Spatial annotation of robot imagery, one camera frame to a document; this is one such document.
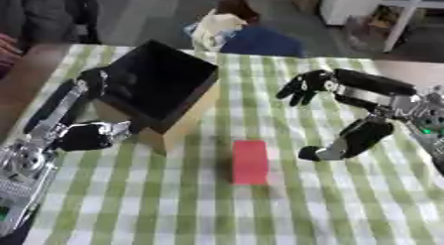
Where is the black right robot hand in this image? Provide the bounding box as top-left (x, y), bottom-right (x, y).
top-left (274, 67), bottom-right (420, 163)

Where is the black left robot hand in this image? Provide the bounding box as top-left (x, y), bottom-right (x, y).
top-left (21, 66), bottom-right (139, 153)

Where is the tan box with black inside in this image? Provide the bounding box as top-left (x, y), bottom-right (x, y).
top-left (90, 39), bottom-right (222, 156)

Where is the white cabinet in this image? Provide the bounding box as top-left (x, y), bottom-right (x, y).
top-left (319, 0), bottom-right (388, 27)

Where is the blue bag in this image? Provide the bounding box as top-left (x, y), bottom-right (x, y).
top-left (218, 26), bottom-right (305, 59)

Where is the person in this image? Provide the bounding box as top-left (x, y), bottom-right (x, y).
top-left (0, 0), bottom-right (104, 78)

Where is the red rectangular block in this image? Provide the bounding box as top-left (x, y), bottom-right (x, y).
top-left (230, 139), bottom-right (271, 186)

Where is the white crumpled bag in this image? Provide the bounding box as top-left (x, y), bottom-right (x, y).
top-left (181, 8), bottom-right (250, 54)

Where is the white table frame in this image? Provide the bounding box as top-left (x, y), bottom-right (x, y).
top-left (378, 0), bottom-right (444, 55)

